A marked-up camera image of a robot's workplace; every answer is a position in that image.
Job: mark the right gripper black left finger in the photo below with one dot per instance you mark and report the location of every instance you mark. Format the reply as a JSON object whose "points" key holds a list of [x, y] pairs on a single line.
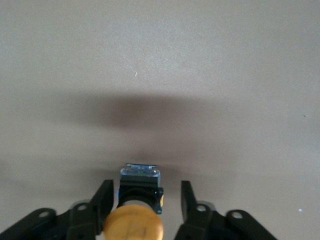
{"points": [[85, 217]]}

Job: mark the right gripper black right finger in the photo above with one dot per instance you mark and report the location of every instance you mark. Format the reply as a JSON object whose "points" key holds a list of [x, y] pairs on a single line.
{"points": [[200, 220]]}

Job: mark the yellow mushroom push button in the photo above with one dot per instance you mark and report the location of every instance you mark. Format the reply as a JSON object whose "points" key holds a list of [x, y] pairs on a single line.
{"points": [[133, 225]]}

